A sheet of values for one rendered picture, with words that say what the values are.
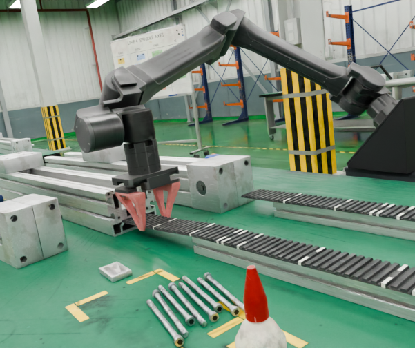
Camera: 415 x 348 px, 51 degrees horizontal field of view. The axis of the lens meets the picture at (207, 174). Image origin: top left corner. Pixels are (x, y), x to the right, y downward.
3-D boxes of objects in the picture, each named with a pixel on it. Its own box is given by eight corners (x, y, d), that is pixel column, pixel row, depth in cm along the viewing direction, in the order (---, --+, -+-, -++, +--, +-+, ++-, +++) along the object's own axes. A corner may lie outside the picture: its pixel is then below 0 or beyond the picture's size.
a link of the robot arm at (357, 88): (396, 97, 108) (382, 112, 112) (369, 70, 112) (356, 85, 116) (374, 100, 103) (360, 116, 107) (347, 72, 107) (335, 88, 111)
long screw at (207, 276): (204, 280, 56) (202, 273, 56) (210, 277, 57) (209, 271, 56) (243, 316, 47) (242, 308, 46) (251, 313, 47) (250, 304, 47)
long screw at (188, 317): (196, 324, 46) (195, 315, 46) (188, 327, 46) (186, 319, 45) (164, 289, 56) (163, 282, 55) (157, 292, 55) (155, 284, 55)
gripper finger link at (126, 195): (121, 232, 76) (111, 180, 74) (154, 219, 81) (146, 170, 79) (142, 237, 71) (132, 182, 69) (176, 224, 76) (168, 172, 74)
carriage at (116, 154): (146, 164, 121) (141, 140, 119) (111, 173, 114) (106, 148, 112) (117, 161, 133) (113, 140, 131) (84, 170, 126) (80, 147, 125)
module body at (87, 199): (157, 221, 85) (150, 179, 84) (112, 237, 79) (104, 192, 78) (23, 187, 146) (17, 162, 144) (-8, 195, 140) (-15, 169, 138)
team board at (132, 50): (121, 162, 717) (99, 41, 679) (141, 156, 757) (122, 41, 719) (195, 160, 633) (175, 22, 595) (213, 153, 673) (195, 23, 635)
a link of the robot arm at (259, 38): (228, -5, 107) (213, 30, 114) (215, 16, 97) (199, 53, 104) (385, 74, 110) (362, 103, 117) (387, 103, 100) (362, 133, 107)
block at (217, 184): (263, 197, 92) (257, 153, 90) (221, 213, 84) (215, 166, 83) (233, 192, 99) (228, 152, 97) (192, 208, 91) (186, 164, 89)
